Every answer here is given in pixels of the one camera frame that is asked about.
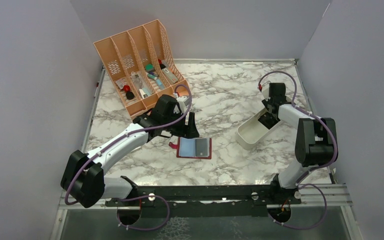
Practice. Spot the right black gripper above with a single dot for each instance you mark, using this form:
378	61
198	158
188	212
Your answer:
266	102

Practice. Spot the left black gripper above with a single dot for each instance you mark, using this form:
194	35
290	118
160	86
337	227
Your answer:
190	131

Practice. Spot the dark grey credit card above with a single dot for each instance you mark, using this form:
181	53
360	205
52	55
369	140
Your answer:
202	147

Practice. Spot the red leather card holder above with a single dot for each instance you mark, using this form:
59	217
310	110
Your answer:
185	148

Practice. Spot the black credit card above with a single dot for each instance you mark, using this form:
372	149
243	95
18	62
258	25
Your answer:
268	120

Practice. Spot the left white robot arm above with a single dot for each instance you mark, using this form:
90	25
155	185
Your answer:
84	176

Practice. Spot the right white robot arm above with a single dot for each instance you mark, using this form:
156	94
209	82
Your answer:
315	143

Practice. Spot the white plastic tray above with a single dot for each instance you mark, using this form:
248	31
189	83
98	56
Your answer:
251	132

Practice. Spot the light blue marker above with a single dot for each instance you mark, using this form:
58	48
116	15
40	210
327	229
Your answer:
157	80

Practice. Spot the clear packaged item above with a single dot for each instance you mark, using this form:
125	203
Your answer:
140	84

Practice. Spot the black round cap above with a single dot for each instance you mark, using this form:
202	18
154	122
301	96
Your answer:
129	95

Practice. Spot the green eraser block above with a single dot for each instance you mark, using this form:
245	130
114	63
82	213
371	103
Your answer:
149	68

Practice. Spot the red round cap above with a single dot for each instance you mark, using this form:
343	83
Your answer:
126	88

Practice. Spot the peach desk file organizer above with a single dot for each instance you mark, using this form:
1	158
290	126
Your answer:
130	51

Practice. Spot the black mounting base rail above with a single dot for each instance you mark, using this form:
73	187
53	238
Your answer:
203	201

